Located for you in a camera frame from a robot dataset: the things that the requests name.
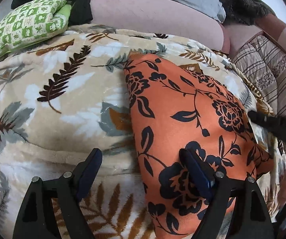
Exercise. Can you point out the black cloth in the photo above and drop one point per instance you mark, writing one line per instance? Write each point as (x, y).
(80, 5)

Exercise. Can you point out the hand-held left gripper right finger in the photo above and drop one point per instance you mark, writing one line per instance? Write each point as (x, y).
(197, 174)

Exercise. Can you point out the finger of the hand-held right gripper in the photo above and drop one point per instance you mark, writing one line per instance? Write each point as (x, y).
(275, 127)

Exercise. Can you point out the striped quilt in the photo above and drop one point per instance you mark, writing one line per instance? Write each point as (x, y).
(277, 79)

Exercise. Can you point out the dark furry cloth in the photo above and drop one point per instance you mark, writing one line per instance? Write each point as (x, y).
(242, 5)

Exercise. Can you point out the orange floral garment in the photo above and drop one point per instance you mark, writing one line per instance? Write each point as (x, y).
(177, 99)

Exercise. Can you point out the green patterned pillow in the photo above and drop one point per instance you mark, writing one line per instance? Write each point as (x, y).
(25, 27)

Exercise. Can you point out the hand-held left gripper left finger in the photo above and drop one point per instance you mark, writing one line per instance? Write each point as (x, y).
(89, 174)

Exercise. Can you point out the beige leaf print blanket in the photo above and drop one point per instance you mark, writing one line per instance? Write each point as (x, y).
(58, 129)

